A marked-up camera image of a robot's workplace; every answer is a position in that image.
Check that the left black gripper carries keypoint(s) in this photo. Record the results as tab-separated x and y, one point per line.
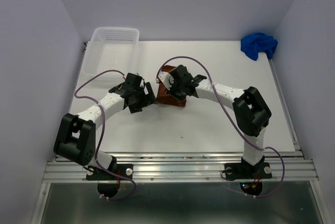
148	99

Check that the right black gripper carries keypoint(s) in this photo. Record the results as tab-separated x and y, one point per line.
170	92

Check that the brown microfiber towel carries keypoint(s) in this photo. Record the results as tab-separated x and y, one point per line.
162	96

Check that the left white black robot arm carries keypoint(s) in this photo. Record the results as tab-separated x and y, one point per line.
76	138

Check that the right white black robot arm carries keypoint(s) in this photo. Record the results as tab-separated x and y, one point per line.
251	116

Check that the white perforated plastic basket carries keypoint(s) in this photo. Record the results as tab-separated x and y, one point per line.
111	48

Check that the blue microfiber towel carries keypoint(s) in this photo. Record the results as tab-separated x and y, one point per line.
252	44

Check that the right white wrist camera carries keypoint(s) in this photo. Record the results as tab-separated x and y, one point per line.
166	79

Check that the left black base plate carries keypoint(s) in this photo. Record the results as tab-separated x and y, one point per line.
96	174

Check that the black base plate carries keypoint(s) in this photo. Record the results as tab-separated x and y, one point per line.
96	174
244	171

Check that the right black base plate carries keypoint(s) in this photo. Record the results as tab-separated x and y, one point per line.
244	171

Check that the aluminium rail frame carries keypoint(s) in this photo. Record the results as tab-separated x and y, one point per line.
179	153

